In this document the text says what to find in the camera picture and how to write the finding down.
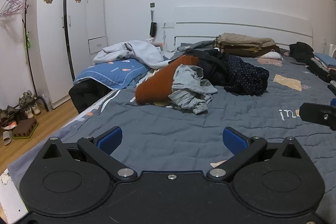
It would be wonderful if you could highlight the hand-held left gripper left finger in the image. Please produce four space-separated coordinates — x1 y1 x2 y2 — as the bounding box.
43 126 138 182

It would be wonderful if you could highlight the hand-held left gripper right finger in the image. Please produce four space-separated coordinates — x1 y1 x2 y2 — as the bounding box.
207 126 301 183

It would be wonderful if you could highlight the grey t-shirt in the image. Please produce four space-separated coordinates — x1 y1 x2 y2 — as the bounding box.
168 64 218 115

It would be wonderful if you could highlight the black clothes rack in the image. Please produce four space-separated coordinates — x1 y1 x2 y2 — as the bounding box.
0 0 53 112

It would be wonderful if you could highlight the folded black sweater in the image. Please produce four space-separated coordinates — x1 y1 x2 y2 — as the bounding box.
307 57 336 83

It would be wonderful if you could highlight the black cloth beside bed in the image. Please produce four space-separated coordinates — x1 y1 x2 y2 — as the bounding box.
69 81 116 114

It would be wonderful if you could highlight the dark dotted garment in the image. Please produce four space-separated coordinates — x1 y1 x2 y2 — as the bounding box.
223 55 270 97

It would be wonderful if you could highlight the blue printed pillow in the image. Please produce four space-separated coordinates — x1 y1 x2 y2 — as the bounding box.
73 58 150 90

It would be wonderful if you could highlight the rust orange sweater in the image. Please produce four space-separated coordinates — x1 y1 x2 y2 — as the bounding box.
135 55 200 106

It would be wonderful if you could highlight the small white pillow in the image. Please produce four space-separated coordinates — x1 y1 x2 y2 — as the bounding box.
259 51 283 61

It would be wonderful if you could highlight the folded dark brown garment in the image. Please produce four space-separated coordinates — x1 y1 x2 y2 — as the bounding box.
222 45 281 58

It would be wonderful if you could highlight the light grey hoodie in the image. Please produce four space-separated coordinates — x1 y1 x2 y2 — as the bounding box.
93 40 170 69

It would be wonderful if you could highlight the folded khaki garment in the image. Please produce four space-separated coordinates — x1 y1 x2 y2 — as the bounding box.
216 33 276 47

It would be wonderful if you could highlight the dark sneaker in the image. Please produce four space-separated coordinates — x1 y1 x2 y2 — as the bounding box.
0 108 18 130

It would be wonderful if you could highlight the white slipper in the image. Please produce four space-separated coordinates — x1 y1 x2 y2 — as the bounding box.
3 130 13 146

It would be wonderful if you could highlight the white wardrobe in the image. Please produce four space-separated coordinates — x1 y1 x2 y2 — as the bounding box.
24 0 108 109

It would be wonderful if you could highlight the white headboard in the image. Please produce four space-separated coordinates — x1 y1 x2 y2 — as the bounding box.
174 7 313 48

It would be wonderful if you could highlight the bunch of pink hangers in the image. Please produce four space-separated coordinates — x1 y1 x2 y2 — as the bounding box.
0 0 25 17

